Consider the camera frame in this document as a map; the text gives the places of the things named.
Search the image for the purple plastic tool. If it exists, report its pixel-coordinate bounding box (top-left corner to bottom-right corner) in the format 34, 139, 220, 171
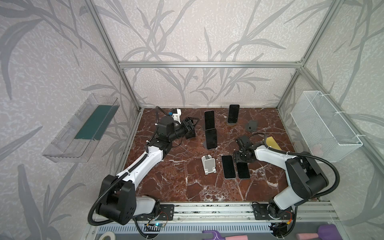
202, 231, 248, 240

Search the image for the white tape roll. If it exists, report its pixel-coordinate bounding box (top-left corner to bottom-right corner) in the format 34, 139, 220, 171
99, 231, 116, 240

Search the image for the grey round phone stand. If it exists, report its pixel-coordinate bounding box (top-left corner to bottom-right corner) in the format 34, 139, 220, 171
245, 120, 258, 133

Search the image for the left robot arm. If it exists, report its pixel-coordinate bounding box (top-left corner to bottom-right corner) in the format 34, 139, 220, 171
88, 116, 199, 226

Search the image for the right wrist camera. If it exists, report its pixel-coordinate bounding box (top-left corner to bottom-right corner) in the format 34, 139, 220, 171
236, 135, 253, 152

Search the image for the white-edged phone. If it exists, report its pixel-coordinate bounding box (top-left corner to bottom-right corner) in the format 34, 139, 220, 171
222, 155, 236, 179

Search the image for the clear acrylic wall shelf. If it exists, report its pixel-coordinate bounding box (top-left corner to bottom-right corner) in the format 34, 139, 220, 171
42, 94, 120, 163

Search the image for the dark phone back right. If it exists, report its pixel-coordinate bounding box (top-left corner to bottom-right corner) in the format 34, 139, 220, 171
227, 105, 240, 124

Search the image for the purple pink scoop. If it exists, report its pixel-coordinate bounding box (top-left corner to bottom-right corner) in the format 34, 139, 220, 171
296, 224, 343, 240

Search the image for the white wire mesh basket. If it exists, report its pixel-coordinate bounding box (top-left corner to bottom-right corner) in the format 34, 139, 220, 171
291, 91, 363, 163

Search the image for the pink-edged phone back centre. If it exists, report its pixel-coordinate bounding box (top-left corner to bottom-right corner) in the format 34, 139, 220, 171
204, 110, 215, 130

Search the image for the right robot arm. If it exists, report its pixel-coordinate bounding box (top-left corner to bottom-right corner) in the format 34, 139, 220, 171
234, 145, 341, 220

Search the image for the yellow sponge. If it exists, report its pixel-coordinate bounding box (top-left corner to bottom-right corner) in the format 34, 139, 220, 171
266, 137, 282, 151

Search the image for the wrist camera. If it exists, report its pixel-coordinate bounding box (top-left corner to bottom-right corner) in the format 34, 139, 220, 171
236, 135, 253, 152
158, 116, 175, 137

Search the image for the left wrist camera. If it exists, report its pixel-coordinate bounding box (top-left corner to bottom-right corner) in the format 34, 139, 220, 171
158, 116, 175, 137

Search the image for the teal phone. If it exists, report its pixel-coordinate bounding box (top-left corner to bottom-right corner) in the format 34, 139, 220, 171
237, 163, 250, 180

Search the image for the black phone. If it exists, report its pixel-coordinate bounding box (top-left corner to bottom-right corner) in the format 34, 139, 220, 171
185, 118, 196, 139
205, 129, 218, 150

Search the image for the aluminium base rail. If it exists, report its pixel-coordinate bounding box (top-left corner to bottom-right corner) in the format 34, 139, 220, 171
139, 202, 340, 233

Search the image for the white folding phone stand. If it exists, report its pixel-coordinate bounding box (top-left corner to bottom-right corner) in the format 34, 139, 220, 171
201, 155, 217, 175

